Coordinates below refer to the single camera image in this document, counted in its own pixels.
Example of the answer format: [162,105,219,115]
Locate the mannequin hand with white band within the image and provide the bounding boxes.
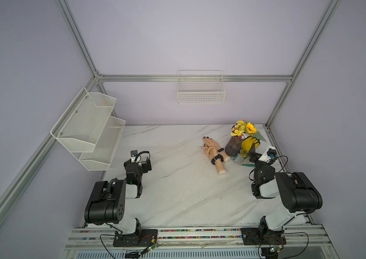
[202,137,231,163]

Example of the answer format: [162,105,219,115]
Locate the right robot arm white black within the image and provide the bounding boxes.
[249,149,323,238]

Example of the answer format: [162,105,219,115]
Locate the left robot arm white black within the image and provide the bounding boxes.
[84,150,152,235]

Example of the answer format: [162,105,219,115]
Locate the green grey work glove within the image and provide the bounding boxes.
[232,153,255,167]

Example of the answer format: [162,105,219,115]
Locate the yellow work glove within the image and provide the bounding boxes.
[240,136,260,158]

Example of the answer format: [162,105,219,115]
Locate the yellow artificial flower bouquet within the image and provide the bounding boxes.
[231,119,267,142]

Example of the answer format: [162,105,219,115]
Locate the white two-tier mesh shelf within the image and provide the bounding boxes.
[50,88,126,171]

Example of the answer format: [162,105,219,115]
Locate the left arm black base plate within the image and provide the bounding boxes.
[113,229,158,247]

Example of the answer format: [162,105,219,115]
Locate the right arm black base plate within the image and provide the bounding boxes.
[241,228,286,246]

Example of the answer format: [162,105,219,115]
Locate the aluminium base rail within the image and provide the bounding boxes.
[62,224,339,259]

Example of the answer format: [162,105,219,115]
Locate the white wire wall basket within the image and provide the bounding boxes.
[178,70,226,104]

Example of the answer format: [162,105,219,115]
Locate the aluminium frame profiles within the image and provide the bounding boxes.
[0,1,341,228]

